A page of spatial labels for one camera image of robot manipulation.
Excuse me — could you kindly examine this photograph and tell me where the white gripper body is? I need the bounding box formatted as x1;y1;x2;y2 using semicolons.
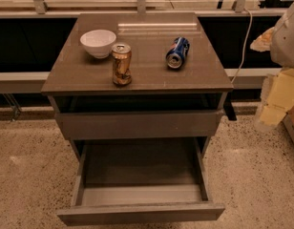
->
270;2;294;68

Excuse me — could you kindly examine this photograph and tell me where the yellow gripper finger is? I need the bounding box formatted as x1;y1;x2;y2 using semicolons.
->
254;68;294;130
250;28;274;52

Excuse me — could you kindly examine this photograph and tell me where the orange crushed soda can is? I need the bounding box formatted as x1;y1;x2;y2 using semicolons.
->
112;43;132;86

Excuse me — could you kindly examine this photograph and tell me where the blue pepsi can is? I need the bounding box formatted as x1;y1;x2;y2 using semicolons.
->
166;37;190;69

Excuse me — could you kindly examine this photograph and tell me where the closed top drawer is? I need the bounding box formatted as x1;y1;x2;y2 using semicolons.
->
55;111;223;140

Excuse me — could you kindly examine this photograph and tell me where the brown drawer cabinet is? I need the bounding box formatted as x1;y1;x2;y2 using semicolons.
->
42;13;233;154

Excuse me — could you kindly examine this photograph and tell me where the open middle drawer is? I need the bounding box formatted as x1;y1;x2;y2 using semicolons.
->
57;137;224;226

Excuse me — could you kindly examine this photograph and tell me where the white ceramic bowl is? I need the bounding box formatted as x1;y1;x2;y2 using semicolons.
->
80;30;116;59

